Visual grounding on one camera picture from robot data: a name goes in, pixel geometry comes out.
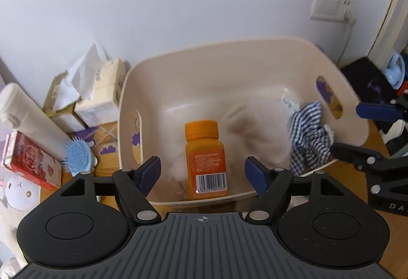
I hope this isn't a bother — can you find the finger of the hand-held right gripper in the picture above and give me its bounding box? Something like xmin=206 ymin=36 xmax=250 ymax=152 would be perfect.
xmin=330 ymin=143 xmax=385 ymax=173
xmin=356 ymin=100 xmax=408 ymax=123

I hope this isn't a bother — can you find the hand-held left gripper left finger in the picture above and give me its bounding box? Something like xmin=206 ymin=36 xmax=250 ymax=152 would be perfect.
xmin=60 ymin=156 xmax=163 ymax=225

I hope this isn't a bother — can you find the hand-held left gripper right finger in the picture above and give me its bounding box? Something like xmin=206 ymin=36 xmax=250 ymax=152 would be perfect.
xmin=245 ymin=156 xmax=351 ymax=225

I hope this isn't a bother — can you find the orange pill bottle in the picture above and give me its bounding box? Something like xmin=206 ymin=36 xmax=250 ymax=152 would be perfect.
xmin=185 ymin=120 xmax=229 ymax=200

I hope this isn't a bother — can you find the beige plastic storage basket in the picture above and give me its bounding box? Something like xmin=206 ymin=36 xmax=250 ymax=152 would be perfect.
xmin=118 ymin=37 xmax=370 ymax=205

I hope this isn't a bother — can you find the wooden desk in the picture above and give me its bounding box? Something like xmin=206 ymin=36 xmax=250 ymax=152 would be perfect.
xmin=60 ymin=120 xmax=408 ymax=270

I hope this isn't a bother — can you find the light blue plastic object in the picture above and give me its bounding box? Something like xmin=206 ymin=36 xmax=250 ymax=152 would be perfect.
xmin=384 ymin=53 xmax=405 ymax=88

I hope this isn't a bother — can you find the blue white checkered cloth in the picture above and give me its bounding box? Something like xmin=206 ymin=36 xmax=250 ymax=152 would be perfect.
xmin=288 ymin=101 xmax=335 ymax=176

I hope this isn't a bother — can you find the light blue hairbrush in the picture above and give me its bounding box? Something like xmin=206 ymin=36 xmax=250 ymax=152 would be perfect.
xmin=65 ymin=136 xmax=98 ymax=177

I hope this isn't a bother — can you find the yellow tissue pack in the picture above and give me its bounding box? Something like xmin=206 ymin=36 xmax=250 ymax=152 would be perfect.
xmin=43 ymin=72 xmax=84 ymax=133
xmin=56 ymin=43 xmax=127 ymax=125

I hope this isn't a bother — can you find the red white drink carton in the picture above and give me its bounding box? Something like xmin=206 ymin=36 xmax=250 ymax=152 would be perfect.
xmin=3 ymin=131 xmax=62 ymax=190

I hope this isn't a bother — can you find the white plush toy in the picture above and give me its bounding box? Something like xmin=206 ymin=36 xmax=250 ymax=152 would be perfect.
xmin=0 ymin=171 xmax=43 ymax=227

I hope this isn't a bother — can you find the white thermos bottle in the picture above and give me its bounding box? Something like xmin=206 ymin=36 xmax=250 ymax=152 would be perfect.
xmin=0 ymin=83 xmax=72 ymax=161

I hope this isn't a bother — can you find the white power cable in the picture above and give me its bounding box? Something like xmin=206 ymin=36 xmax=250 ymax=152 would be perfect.
xmin=337 ymin=19 xmax=356 ymax=69

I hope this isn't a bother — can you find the white wall socket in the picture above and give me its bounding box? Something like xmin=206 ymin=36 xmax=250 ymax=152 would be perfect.
xmin=311 ymin=0 xmax=356 ymax=23

